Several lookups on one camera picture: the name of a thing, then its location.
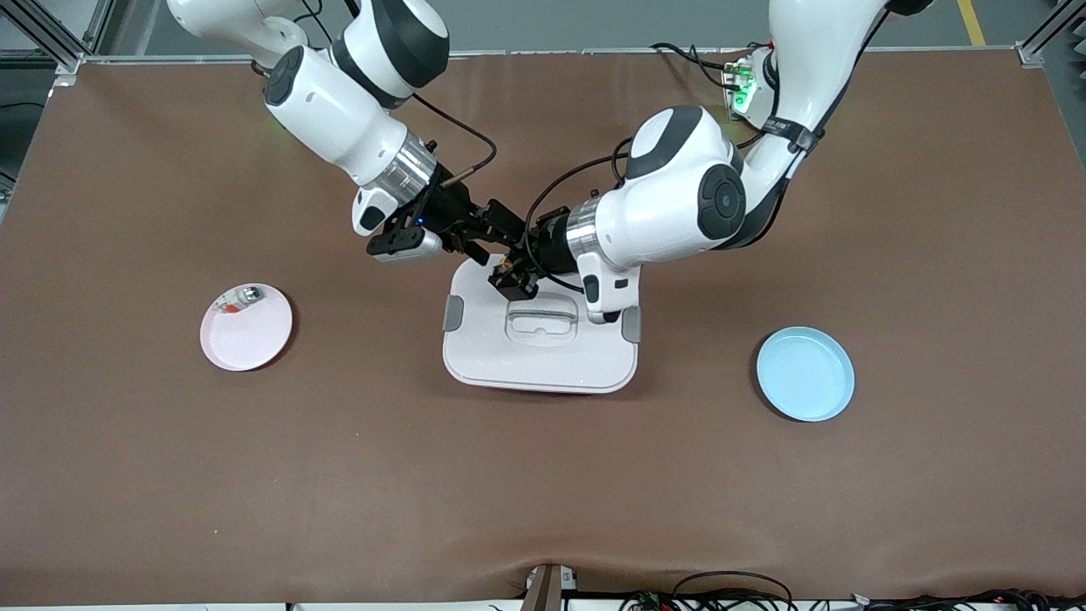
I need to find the white lunch box with lid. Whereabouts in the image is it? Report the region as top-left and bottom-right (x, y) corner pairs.
(442, 253), (642, 395)

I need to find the light blue round plate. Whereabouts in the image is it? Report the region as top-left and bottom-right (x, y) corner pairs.
(756, 326), (856, 423)

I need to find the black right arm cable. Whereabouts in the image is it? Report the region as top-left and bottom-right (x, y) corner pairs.
(411, 92), (499, 189)

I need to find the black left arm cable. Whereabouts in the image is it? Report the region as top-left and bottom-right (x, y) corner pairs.
(523, 138), (634, 294)

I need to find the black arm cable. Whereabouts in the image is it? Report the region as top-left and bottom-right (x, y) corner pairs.
(411, 92), (499, 189)
(523, 138), (634, 294)

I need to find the black cable bundle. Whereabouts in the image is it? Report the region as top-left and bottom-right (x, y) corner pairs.
(848, 588), (1086, 611)

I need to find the pink round plate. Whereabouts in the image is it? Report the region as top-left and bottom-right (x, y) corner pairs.
(199, 283), (294, 373)

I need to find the black cable loop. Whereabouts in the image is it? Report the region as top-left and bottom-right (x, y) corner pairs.
(672, 570), (795, 611)

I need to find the metal table edge bracket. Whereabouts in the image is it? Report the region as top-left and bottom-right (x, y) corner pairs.
(522, 563), (579, 611)

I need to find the black left base cable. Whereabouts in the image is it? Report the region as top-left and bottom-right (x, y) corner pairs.
(651, 41), (746, 91)

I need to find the aluminium frame profile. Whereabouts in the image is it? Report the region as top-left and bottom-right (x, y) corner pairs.
(0, 0), (115, 77)
(1014, 0), (1086, 69)

